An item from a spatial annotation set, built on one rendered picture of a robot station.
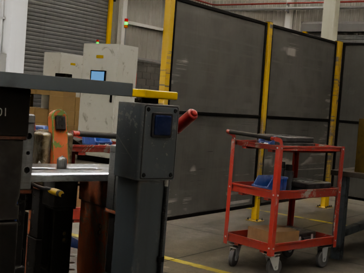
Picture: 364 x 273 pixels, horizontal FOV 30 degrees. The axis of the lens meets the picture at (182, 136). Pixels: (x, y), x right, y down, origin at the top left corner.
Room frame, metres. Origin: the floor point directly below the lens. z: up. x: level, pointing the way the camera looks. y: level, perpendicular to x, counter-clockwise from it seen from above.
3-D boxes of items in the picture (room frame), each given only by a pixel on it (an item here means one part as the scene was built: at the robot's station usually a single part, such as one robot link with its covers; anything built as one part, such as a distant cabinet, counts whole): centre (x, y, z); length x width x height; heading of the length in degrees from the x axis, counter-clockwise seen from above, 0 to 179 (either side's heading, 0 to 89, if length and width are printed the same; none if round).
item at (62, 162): (1.31, 0.23, 1.00); 0.02 x 0.02 x 0.04
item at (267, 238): (4.89, -0.75, 0.49); 0.81 x 0.46 x 0.97; 132
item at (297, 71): (6.81, -0.80, 1.00); 3.44 x 0.14 x 2.00; 144
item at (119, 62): (11.66, 1.34, 1.22); 0.80 x 0.54 x 2.45; 55
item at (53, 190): (1.02, 0.20, 1.00); 0.12 x 0.01 x 0.01; 38
